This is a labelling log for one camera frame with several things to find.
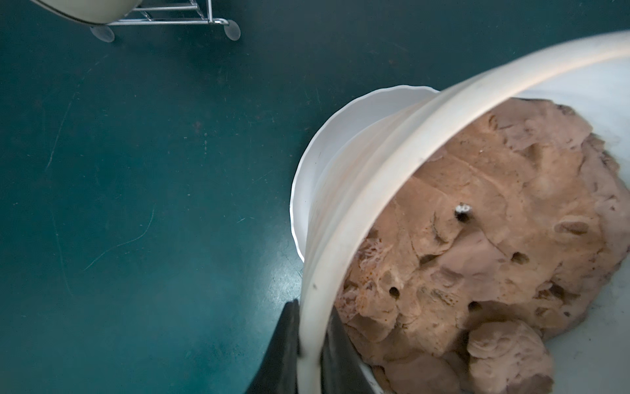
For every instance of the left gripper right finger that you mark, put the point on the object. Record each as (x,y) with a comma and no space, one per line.
(341,372)

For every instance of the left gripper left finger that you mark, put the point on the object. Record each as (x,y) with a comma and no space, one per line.
(277,373)

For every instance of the white ceramic pot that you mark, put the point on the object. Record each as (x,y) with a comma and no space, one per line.
(367,150)

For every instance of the brown clay mud lump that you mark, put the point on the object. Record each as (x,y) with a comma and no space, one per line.
(498,243)

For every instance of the green table mat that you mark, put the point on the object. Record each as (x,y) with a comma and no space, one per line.
(145,184)

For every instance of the cream plate on edge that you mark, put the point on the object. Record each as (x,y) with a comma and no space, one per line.
(90,12)

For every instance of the wire plate stand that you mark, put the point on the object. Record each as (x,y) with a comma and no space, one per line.
(170,13)

